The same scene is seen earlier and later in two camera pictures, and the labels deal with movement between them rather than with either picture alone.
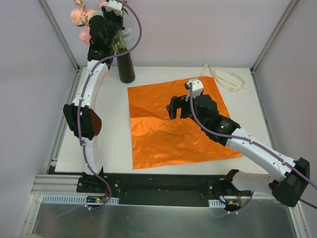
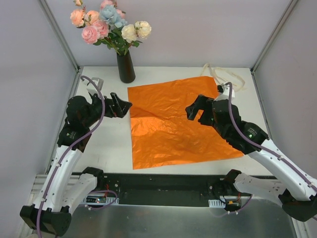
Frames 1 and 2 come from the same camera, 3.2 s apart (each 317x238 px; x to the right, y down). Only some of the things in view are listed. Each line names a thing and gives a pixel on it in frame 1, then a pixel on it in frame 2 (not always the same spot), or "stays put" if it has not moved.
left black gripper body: [110, 16] → [110, 108]
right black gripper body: [178, 106] → [206, 112]
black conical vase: [126, 68] stays put
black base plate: [155, 189] stays put
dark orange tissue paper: [157, 141] stays put
